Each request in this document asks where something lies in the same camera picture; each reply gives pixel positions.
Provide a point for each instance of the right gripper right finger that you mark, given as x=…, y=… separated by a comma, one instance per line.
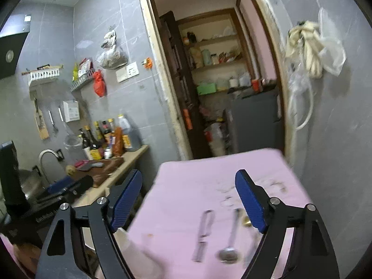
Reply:
x=311, y=254

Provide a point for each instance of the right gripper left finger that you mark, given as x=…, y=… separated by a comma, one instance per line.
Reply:
x=63, y=254

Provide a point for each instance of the large steel spoon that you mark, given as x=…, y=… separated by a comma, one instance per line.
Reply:
x=229, y=254

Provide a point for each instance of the steel table knife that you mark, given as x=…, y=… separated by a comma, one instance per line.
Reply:
x=204, y=231

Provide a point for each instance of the small gold spoon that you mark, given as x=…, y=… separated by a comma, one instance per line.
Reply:
x=247, y=222

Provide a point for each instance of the beige kitchen counter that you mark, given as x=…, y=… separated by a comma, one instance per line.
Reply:
x=92, y=194

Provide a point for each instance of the kitchen cleaver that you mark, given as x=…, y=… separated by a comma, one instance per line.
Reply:
x=88, y=166

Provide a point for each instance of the chrome sink faucet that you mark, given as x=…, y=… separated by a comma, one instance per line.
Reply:
x=48, y=161

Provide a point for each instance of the wooden cutting board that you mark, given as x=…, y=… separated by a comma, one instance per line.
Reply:
x=99, y=175

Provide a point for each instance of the hanging wooden board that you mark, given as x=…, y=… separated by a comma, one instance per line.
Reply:
x=40, y=122

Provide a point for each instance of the dark soy sauce bottle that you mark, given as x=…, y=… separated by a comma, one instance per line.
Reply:
x=95, y=146

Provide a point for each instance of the orange sauce pouch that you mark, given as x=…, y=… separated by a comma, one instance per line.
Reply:
x=118, y=143

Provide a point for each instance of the white paper box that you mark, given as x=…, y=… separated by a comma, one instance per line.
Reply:
x=71, y=111

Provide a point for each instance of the pink floral tablecloth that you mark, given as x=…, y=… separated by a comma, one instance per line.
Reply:
x=162, y=238

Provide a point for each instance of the large dark vinegar jug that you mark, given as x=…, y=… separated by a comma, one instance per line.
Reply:
x=129, y=135

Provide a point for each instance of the grey small refrigerator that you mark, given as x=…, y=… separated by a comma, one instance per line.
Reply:
x=255, y=122

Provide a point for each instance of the red plastic bag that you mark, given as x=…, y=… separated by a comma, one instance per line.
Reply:
x=99, y=85

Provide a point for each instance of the black range hood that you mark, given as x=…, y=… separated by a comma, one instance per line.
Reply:
x=10, y=49

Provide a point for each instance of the hanging bag of dried goods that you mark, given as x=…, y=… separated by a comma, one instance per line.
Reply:
x=112, y=56

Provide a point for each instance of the green plastic box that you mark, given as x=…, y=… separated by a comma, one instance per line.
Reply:
x=206, y=88

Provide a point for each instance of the clear plastic bag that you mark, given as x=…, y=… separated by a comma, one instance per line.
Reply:
x=332, y=55

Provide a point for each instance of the wooden pantry shelf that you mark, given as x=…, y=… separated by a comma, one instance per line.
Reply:
x=218, y=50

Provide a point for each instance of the hanging cream cloth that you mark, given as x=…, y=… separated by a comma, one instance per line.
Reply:
x=303, y=42

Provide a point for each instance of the white wall rack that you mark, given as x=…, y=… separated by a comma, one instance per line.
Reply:
x=42, y=76

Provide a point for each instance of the grey wall shelf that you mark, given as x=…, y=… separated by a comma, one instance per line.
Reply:
x=82, y=81

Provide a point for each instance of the white wall switch plate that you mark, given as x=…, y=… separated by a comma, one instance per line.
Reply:
x=126, y=72

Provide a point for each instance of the orange wall hook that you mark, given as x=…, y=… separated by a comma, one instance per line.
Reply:
x=147, y=63

